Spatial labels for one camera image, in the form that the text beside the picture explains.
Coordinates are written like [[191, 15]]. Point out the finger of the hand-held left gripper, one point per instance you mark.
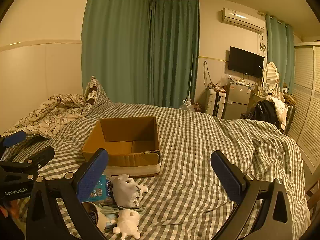
[[37, 158], [15, 138]]

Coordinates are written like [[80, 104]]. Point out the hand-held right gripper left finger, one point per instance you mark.
[[92, 176]]

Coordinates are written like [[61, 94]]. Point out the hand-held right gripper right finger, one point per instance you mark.
[[227, 177]]

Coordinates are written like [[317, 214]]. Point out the blue tissue packet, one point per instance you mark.
[[103, 190]]

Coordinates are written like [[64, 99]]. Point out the white plastic bag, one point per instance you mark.
[[125, 192]]

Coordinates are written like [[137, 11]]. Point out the clear labelled plastic jar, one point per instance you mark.
[[98, 217]]

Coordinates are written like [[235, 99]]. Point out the brown cardboard box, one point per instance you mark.
[[135, 160]]

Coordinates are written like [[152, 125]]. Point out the white toy figure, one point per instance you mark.
[[127, 223]]

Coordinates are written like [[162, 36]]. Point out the floral quilt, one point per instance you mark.
[[50, 115]]

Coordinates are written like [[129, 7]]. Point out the white ribbed suitcase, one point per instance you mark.
[[215, 103]]

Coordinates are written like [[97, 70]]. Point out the silver small fridge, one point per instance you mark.
[[236, 102]]

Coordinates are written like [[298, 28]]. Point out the clear water bottle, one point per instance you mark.
[[187, 106]]

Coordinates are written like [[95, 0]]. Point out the wooden dressing table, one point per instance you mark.
[[256, 99]]

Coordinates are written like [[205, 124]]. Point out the checked pillow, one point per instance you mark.
[[97, 90]]

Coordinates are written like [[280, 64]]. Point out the white padded jacket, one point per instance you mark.
[[281, 110]]

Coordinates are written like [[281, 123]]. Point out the clear plastic bag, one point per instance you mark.
[[226, 80]]

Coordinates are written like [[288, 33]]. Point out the white pole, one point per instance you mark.
[[190, 80]]

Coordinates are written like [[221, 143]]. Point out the white louvred wardrobe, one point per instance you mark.
[[306, 105]]

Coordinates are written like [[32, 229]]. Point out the white oval vanity mirror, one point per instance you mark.
[[271, 75]]

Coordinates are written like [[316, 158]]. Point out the teal curtain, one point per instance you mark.
[[175, 52], [280, 55], [115, 42]]

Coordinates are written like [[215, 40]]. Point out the white air conditioner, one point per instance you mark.
[[241, 20]]

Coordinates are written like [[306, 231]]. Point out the black wall television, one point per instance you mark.
[[246, 61]]

